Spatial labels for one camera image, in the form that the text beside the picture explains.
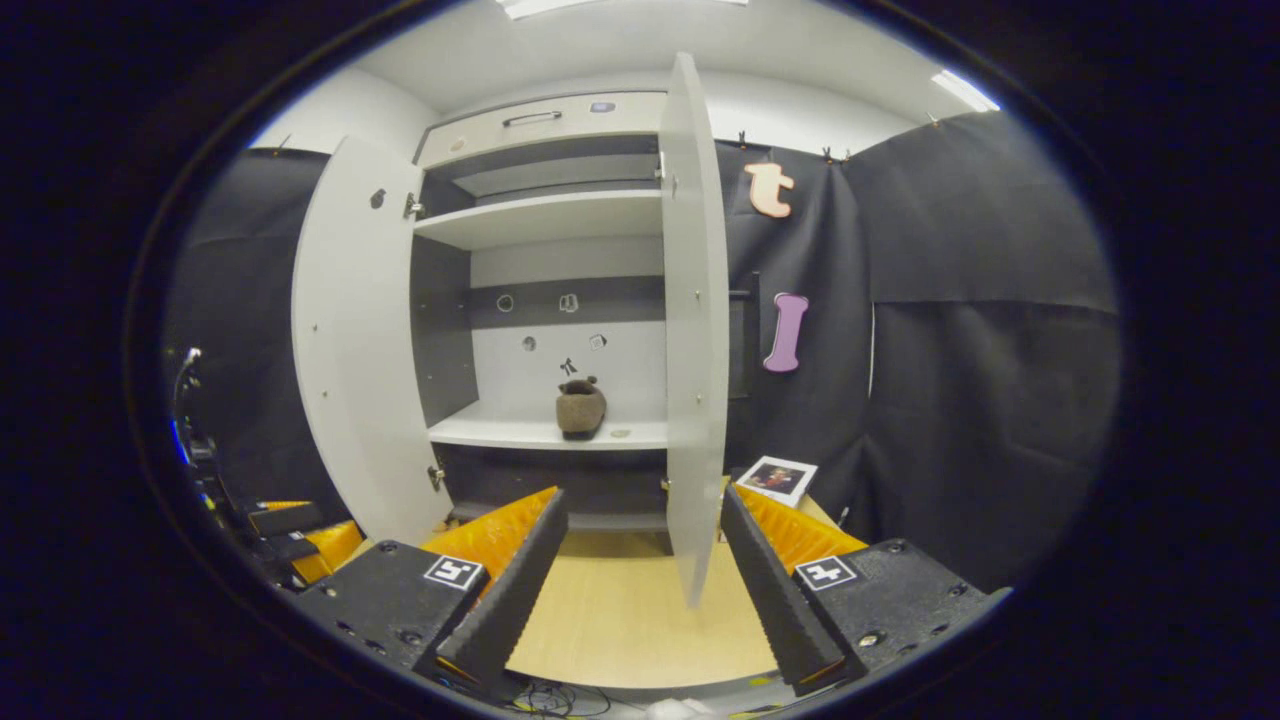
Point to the white cabinet drawer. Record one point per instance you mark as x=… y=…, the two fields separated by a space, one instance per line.
x=630 y=125

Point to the metal door hinge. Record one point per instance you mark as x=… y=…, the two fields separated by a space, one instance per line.
x=436 y=476
x=413 y=207

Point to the white shoe cabinet door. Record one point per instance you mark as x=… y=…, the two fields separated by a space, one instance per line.
x=695 y=350
x=360 y=350

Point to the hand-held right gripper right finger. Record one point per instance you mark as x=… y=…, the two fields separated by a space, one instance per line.
x=765 y=590

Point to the white framed photo card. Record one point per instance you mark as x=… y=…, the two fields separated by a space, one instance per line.
x=778 y=480

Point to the black backdrop cloth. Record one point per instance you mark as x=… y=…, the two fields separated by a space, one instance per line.
x=980 y=350

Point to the white shoe cabinet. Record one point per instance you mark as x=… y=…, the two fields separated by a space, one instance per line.
x=500 y=385

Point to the brown fuzzy shoe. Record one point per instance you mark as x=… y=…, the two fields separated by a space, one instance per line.
x=580 y=412

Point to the ceiling light panel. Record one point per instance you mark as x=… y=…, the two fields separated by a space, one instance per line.
x=620 y=6

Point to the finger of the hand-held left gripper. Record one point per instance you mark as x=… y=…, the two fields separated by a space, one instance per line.
x=330 y=545
x=285 y=520

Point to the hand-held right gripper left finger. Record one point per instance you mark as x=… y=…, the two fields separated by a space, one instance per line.
x=515 y=590

